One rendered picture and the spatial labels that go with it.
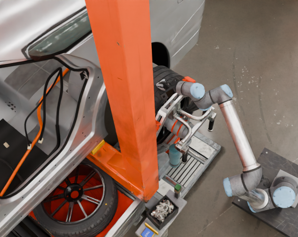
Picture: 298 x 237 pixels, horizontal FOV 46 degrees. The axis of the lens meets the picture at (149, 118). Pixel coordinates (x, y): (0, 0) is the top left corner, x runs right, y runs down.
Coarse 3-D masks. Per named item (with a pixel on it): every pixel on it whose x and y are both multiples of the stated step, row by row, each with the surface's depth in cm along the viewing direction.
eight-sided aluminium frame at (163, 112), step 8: (176, 96) 246; (184, 96) 246; (168, 104) 242; (176, 104) 242; (160, 112) 238; (168, 112) 237; (160, 120) 238; (160, 128) 242; (168, 136) 284; (176, 136) 283; (160, 144) 277; (168, 144) 280; (160, 152) 270
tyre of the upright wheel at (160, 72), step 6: (156, 66) 257; (162, 66) 261; (156, 72) 250; (162, 72) 252; (168, 72) 254; (174, 72) 260; (156, 78) 246; (162, 78) 246; (180, 78) 252; (156, 90) 240; (156, 96) 238; (156, 102) 237; (162, 102) 242; (186, 102) 284; (156, 108) 239; (180, 114) 289
